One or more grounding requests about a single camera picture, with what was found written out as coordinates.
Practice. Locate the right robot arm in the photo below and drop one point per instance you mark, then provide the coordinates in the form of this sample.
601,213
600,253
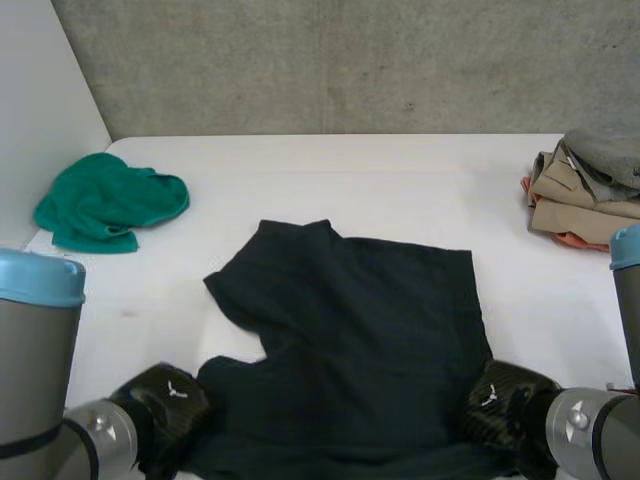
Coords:
597,395

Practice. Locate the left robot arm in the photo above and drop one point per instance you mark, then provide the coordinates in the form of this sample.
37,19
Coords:
47,365

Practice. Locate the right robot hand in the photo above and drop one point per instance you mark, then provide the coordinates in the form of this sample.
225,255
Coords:
502,405

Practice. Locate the grey towel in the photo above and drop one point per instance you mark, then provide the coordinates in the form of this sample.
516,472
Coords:
605,157

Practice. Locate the beige shorts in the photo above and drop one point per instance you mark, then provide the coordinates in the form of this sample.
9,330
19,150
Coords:
570,202

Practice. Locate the coral towel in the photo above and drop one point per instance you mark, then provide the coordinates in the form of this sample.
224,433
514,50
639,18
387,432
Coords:
575,239

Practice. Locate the teal towel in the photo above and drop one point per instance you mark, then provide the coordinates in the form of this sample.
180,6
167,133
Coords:
107,202

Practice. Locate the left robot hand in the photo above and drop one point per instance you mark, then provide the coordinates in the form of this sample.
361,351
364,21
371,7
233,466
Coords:
167,405

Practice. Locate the dark blue cloth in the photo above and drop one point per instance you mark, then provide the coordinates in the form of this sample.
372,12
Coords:
345,345

